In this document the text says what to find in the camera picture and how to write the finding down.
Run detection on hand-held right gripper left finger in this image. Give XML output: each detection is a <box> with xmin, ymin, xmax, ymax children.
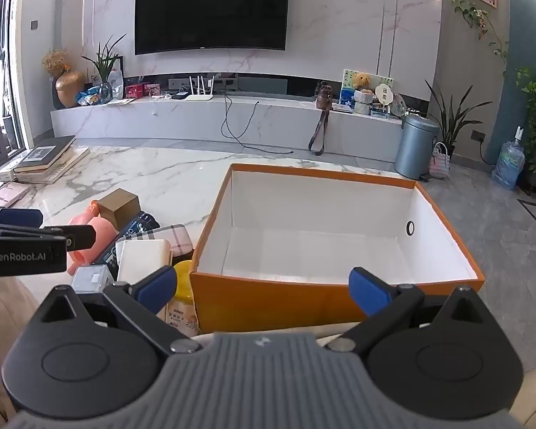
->
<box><xmin>40</xmin><ymin>266</ymin><xmax>202</xmax><ymax>354</ymax></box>

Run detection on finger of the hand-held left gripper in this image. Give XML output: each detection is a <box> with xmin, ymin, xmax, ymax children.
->
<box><xmin>0</xmin><ymin>222</ymin><xmax>96</xmax><ymax>252</ymax></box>
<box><xmin>0</xmin><ymin>208</ymin><xmax>44</xmax><ymax>228</ymax></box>

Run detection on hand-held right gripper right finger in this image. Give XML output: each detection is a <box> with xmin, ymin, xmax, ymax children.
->
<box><xmin>331</xmin><ymin>267</ymin><xmax>496</xmax><ymax>353</ymax></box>

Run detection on pink plastic cup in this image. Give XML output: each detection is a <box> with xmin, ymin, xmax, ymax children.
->
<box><xmin>67</xmin><ymin>202</ymin><xmax>120</xmax><ymax>275</ymax></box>

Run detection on white box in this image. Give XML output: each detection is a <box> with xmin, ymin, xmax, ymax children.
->
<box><xmin>116</xmin><ymin>239</ymin><xmax>173</xmax><ymax>284</ymax></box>

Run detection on small grey box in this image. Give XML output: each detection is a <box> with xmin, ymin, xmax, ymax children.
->
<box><xmin>70</xmin><ymin>265</ymin><xmax>117</xmax><ymax>295</ymax></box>

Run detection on plaid case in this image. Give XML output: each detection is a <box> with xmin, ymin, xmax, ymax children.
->
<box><xmin>149</xmin><ymin>224</ymin><xmax>194</xmax><ymax>255</ymax></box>

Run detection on dark blue bottle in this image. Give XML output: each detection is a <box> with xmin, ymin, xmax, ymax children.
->
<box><xmin>91</xmin><ymin>211</ymin><xmax>160</xmax><ymax>265</ymax></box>

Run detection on orange cardboard box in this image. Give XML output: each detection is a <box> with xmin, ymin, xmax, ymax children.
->
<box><xmin>190</xmin><ymin>163</ymin><xmax>485</xmax><ymax>334</ymax></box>

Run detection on pink flat box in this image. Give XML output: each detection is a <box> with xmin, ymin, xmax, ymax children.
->
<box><xmin>0</xmin><ymin>182</ymin><xmax>32</xmax><ymax>204</ymax></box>

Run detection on yellow cap bottle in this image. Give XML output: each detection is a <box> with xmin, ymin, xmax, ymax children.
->
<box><xmin>163</xmin><ymin>260</ymin><xmax>202</xmax><ymax>338</ymax></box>

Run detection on brown cardboard cube box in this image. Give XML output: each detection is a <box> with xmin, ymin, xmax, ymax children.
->
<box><xmin>96</xmin><ymin>189</ymin><xmax>141</xmax><ymax>233</ymax></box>

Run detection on stack of white books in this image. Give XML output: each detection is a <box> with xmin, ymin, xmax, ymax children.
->
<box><xmin>0</xmin><ymin>147</ymin><xmax>91</xmax><ymax>185</ymax></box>

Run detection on dark hardcover book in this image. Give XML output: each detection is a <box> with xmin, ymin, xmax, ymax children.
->
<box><xmin>13</xmin><ymin>135</ymin><xmax>78</xmax><ymax>173</ymax></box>

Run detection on gold vase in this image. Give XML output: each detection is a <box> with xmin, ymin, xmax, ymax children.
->
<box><xmin>55</xmin><ymin>70</ymin><xmax>85</xmax><ymax>109</ymax></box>

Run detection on blue snack bag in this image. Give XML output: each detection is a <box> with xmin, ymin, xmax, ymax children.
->
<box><xmin>77</xmin><ymin>86</ymin><xmax>103</xmax><ymax>106</ymax></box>

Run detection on woven handbag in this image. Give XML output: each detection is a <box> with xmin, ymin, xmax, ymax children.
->
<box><xmin>429</xmin><ymin>142</ymin><xmax>451</xmax><ymax>179</ymax></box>

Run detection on grey pedal trash can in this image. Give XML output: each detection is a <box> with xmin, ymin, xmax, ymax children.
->
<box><xmin>394</xmin><ymin>114</ymin><xmax>441</xmax><ymax>182</ymax></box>

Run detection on white marble tv cabinet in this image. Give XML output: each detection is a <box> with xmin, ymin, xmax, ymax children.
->
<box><xmin>50</xmin><ymin>94</ymin><xmax>430</xmax><ymax>164</ymax></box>

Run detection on white plastic bag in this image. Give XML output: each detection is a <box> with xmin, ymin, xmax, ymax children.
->
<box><xmin>109</xmin><ymin>68</ymin><xmax>125</xmax><ymax>99</ymax></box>

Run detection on dried flowers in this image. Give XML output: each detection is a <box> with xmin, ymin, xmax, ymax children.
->
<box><xmin>41</xmin><ymin>49</ymin><xmax>70</xmax><ymax>79</ymax></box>

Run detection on green plant in glass vase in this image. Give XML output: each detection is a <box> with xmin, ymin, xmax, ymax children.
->
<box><xmin>81</xmin><ymin>33</ymin><xmax>128</xmax><ymax>103</ymax></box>

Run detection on white router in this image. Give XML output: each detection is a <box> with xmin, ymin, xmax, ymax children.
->
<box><xmin>185</xmin><ymin>75</ymin><xmax>214</xmax><ymax>101</ymax></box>

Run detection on long leaf potted plant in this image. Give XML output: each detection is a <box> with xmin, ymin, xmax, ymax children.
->
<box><xmin>424</xmin><ymin>79</ymin><xmax>485</xmax><ymax>159</ymax></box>

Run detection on blue water jug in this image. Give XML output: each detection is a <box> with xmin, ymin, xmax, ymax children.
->
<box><xmin>491</xmin><ymin>127</ymin><xmax>527</xmax><ymax>191</ymax></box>

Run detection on round paper fan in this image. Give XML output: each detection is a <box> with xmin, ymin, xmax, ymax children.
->
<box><xmin>374</xmin><ymin>83</ymin><xmax>394</xmax><ymax>114</ymax></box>

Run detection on landscape picture board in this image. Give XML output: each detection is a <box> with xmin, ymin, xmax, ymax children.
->
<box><xmin>339</xmin><ymin>69</ymin><xmax>394</xmax><ymax>112</ymax></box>

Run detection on black television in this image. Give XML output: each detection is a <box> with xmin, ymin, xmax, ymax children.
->
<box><xmin>134</xmin><ymin>0</ymin><xmax>291</xmax><ymax>55</ymax></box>

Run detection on hanging vine plant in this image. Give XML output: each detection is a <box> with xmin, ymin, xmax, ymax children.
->
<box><xmin>451</xmin><ymin>0</ymin><xmax>510</xmax><ymax>77</ymax></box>

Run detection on black cable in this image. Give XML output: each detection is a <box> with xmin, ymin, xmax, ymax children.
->
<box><xmin>220</xmin><ymin>93</ymin><xmax>296</xmax><ymax>155</ymax></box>

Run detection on brown strap bag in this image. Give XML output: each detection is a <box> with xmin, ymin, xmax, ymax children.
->
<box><xmin>308</xmin><ymin>83</ymin><xmax>333</xmax><ymax>156</ymax></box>

